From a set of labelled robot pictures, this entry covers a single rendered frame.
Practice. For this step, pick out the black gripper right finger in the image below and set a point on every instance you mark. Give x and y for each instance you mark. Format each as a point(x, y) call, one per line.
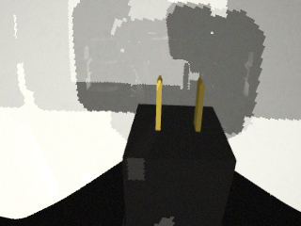
point(249, 205)

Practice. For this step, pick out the black two-prong plug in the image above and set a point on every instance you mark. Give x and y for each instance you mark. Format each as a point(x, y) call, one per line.
point(177, 165)

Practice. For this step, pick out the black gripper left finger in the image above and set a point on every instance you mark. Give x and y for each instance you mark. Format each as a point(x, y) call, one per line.
point(100, 203)

